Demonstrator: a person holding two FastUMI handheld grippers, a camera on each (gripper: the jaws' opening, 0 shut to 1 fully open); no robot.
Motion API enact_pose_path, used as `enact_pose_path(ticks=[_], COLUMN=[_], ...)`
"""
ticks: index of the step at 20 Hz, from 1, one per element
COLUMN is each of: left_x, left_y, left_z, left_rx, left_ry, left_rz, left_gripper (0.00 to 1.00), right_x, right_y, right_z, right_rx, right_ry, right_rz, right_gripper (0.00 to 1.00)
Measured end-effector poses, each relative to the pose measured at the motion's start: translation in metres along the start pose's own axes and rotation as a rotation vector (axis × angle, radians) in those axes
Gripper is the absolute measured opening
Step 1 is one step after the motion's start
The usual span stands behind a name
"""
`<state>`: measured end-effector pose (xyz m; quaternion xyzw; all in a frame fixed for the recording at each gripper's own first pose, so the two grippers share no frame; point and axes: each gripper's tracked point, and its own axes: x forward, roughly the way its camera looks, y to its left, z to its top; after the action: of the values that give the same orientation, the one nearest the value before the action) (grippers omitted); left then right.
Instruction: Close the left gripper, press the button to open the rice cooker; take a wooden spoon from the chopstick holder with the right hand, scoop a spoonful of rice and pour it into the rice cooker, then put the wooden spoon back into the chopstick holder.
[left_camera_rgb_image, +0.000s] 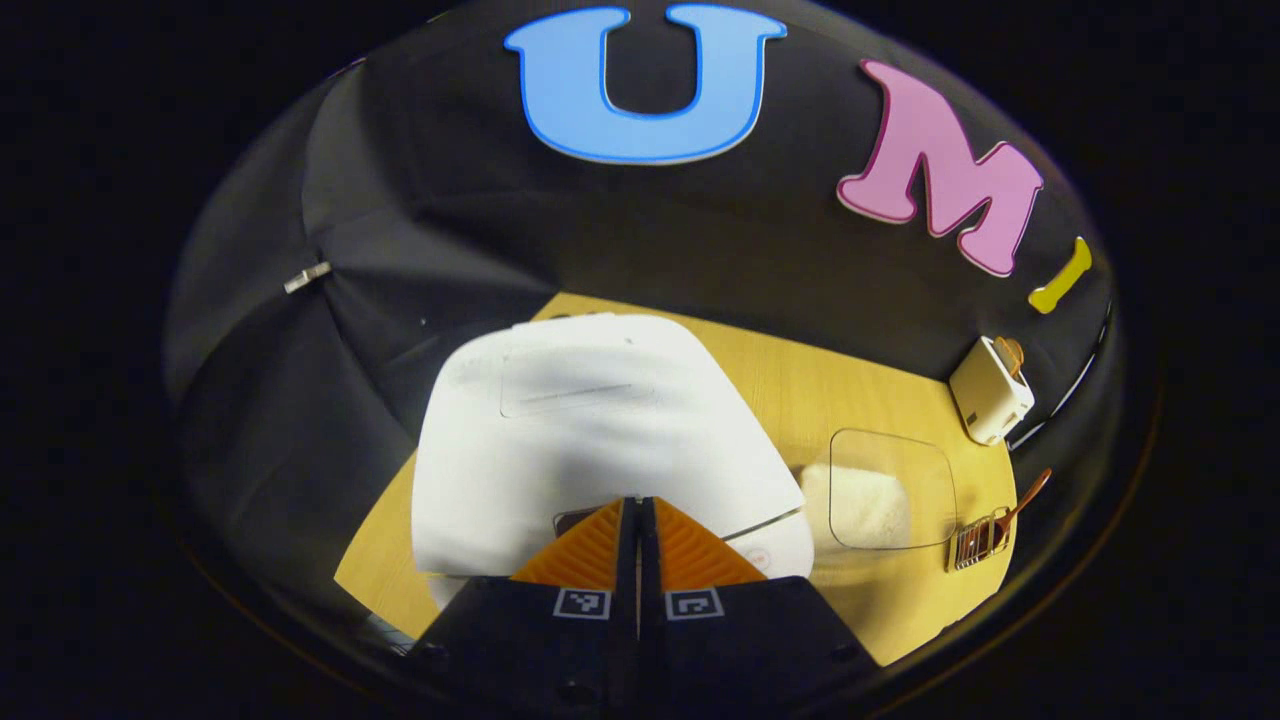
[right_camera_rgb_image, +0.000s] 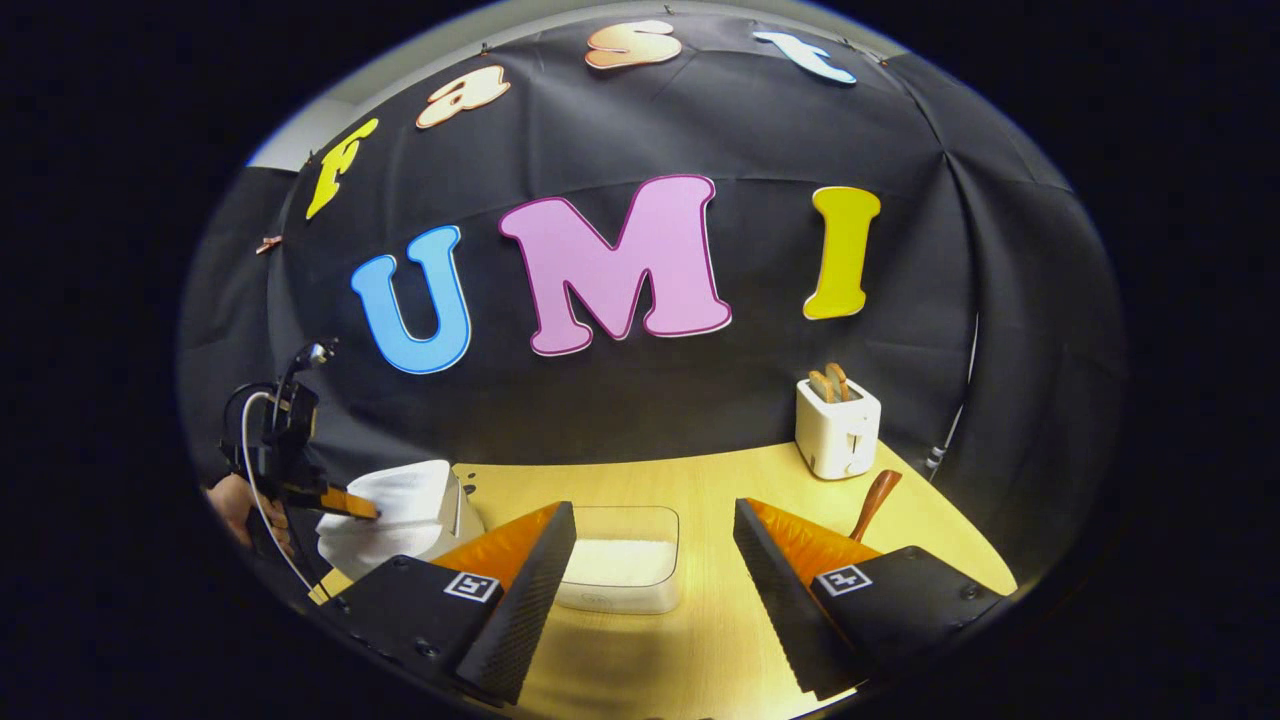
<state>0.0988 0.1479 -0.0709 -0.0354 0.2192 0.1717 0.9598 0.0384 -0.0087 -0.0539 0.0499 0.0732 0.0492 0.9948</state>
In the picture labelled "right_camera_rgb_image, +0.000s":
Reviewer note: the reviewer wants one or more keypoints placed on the copper backdrop clip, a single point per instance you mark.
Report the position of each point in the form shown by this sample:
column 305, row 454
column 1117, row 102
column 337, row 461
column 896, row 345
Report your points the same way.
column 268, row 244

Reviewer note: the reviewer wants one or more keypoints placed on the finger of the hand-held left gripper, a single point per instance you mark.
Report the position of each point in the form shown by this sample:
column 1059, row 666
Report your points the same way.
column 350, row 505

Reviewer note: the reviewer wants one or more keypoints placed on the white rice cooker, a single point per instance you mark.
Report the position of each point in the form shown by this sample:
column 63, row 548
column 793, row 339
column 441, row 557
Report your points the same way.
column 410, row 510

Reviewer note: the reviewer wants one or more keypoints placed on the brown wooden spoon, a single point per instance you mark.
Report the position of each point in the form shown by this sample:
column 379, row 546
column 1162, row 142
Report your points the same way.
column 875, row 500

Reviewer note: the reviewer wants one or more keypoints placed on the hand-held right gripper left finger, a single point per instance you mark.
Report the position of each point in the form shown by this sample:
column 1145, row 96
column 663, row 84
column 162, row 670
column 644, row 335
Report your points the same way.
column 525, row 610

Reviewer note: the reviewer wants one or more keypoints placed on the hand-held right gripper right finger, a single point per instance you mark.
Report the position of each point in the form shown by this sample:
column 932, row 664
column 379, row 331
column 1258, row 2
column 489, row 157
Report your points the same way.
column 780, row 610

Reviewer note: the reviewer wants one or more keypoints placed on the white toaster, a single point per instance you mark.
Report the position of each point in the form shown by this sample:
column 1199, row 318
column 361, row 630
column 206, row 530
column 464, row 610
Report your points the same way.
column 835, row 440

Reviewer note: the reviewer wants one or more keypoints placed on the black backdrop cloth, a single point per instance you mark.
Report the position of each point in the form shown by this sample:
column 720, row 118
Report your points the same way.
column 650, row 400

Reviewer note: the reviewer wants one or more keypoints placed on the clear plastic container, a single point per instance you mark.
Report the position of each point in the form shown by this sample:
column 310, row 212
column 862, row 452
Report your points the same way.
column 620, row 598

